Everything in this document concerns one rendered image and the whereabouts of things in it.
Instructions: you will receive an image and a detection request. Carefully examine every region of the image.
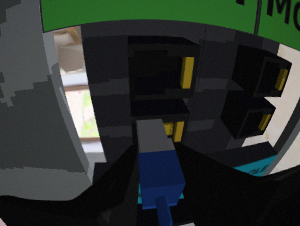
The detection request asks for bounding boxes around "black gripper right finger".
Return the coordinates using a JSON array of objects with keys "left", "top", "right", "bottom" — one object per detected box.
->
[{"left": 174, "top": 142, "right": 300, "bottom": 226}]

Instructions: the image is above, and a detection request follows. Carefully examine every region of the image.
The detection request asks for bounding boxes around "blue network cable with plug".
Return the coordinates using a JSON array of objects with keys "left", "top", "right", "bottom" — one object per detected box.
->
[{"left": 137, "top": 120, "right": 186, "bottom": 226}]

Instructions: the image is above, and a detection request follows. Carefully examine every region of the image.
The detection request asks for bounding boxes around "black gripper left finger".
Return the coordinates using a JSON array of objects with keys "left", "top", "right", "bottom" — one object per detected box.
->
[{"left": 0, "top": 145, "right": 139, "bottom": 226}]

